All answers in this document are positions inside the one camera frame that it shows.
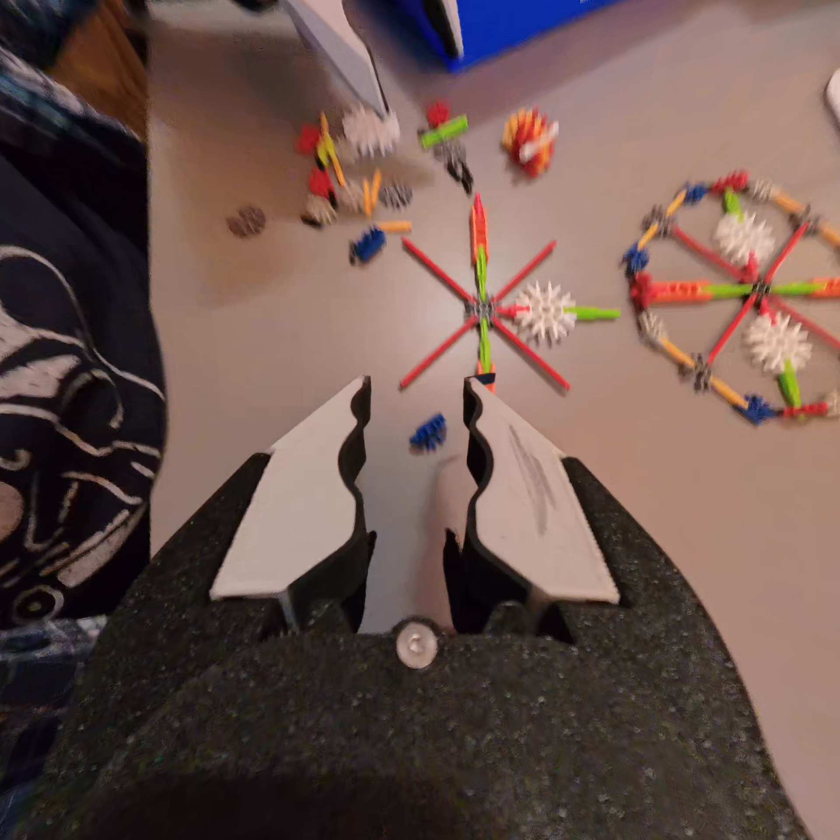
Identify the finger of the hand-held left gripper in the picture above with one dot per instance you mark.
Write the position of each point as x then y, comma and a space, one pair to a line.
446, 23
334, 39

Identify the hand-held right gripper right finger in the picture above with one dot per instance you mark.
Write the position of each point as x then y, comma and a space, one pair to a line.
544, 531

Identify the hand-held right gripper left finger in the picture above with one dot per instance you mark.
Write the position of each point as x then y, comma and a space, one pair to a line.
289, 525

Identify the blue plastic bin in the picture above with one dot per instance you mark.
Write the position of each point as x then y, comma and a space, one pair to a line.
525, 26

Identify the green toy rod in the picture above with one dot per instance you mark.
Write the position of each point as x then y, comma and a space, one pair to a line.
445, 131
485, 341

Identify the yellow-green clip connector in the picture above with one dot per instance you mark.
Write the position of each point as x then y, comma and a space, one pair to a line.
325, 151

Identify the dark grey snowflake connector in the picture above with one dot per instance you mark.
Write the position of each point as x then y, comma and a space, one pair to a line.
396, 196
449, 153

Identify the blue snowflake connector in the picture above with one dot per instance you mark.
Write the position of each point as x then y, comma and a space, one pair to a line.
428, 433
367, 244

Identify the orange ladder connector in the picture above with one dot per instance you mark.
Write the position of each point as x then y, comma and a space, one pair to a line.
485, 377

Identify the half-built spoke toy model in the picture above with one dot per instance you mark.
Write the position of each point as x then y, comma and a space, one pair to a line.
482, 308

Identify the small red fan connector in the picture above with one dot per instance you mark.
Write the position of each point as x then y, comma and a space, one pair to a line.
438, 115

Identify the large white snowflake connector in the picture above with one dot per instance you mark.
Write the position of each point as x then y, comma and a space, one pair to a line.
371, 130

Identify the red yellow connector cluster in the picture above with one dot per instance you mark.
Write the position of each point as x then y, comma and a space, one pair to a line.
530, 141

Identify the short orange toy rod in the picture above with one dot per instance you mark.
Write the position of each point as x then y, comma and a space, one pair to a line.
376, 187

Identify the pale grey small connector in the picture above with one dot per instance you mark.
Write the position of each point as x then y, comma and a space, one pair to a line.
351, 197

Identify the light grey fan connector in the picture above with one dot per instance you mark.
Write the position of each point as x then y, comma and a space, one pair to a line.
318, 211

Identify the colourful toy wheel model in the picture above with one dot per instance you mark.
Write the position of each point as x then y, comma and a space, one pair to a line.
754, 289

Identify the white flat stand base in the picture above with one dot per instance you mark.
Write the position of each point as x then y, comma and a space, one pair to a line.
833, 98

